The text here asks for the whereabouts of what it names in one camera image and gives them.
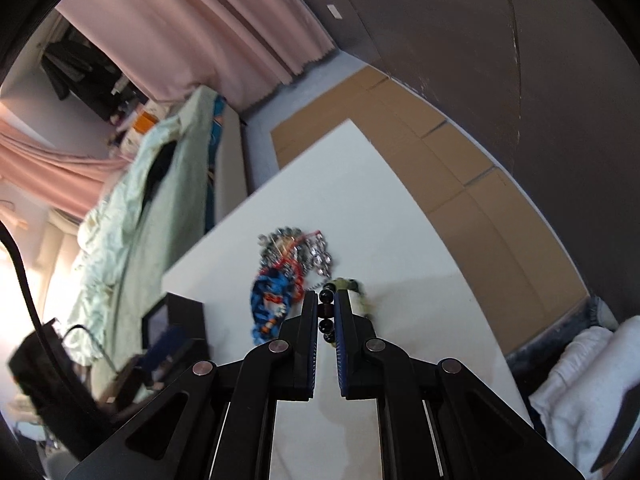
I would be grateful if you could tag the white wall socket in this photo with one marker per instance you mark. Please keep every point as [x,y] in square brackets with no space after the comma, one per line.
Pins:
[333,11]

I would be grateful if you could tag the hanging black clothes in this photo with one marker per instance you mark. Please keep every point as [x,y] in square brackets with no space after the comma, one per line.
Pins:
[80,67]

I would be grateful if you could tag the dark tapered object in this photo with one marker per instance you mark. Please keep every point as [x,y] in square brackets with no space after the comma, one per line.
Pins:
[617,435]

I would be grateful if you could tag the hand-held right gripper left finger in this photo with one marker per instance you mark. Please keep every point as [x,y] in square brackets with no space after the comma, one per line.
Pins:
[312,345]

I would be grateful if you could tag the black jewelry box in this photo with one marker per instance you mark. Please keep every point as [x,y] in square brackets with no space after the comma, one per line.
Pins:
[187,317]

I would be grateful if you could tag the green bed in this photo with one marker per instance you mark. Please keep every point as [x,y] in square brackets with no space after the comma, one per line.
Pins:
[170,220]

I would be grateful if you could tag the draped pink curtain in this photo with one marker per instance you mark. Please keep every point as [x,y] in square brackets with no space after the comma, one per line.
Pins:
[55,170]

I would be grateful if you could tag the black garment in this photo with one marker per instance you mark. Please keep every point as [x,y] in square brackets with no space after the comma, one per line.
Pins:
[159,170]

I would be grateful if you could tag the orange box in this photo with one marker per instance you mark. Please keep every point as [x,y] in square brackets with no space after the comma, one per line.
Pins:
[146,122]

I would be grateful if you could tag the open wardrobe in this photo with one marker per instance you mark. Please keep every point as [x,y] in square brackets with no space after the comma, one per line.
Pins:
[90,75]

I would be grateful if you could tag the light green duvet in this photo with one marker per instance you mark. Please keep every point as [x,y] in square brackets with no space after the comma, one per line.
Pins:
[115,240]

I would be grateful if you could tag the white trousers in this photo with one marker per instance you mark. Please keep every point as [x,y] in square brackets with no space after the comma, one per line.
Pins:
[580,390]

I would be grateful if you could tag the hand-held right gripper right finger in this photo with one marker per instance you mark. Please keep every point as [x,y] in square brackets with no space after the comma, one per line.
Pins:
[343,345]

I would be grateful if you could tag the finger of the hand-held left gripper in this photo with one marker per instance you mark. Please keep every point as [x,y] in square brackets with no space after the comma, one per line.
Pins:
[127,382]
[167,355]

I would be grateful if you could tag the wide pink curtain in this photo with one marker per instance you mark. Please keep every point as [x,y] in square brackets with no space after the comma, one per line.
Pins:
[200,25]

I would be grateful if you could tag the flattened cardboard sheet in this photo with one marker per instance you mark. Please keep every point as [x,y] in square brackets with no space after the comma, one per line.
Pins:
[450,175]

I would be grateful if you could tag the cream padded headboard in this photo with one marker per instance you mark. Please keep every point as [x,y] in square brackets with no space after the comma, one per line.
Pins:
[60,255]

